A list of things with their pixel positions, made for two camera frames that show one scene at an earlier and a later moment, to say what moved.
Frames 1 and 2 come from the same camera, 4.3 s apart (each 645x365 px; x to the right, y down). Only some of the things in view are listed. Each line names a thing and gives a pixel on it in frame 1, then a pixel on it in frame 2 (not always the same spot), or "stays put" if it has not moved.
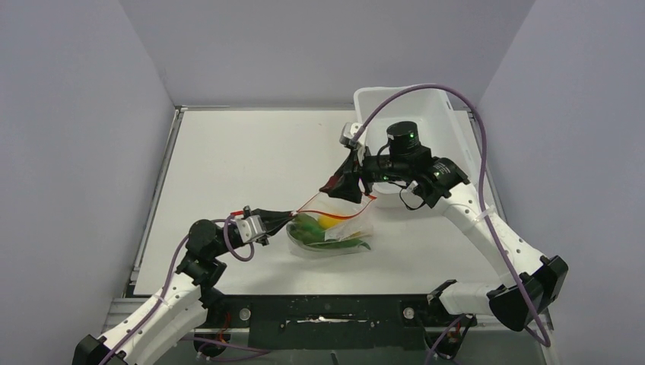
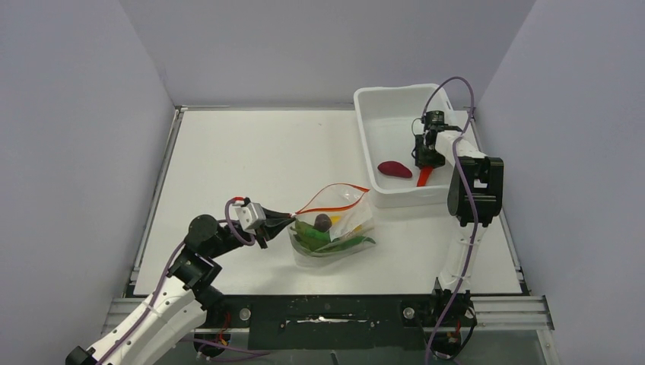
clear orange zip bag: [325, 226] stays put
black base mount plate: [328, 322] stays put
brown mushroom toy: [330, 184] → [322, 223]
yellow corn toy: [325, 222] → [335, 219]
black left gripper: [273, 221] stays put
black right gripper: [348, 174] → [424, 160]
